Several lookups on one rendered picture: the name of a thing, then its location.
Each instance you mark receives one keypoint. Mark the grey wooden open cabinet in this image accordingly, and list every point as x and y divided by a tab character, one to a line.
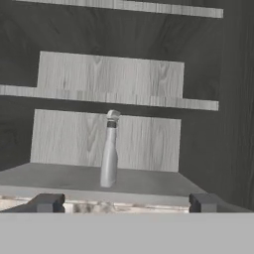
109	76

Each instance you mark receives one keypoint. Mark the grey spray bottle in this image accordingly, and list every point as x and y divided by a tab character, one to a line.
109	158

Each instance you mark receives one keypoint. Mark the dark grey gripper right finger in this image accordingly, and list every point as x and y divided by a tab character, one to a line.
205	202

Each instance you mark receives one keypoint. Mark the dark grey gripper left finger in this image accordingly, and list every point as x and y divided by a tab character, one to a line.
46	202

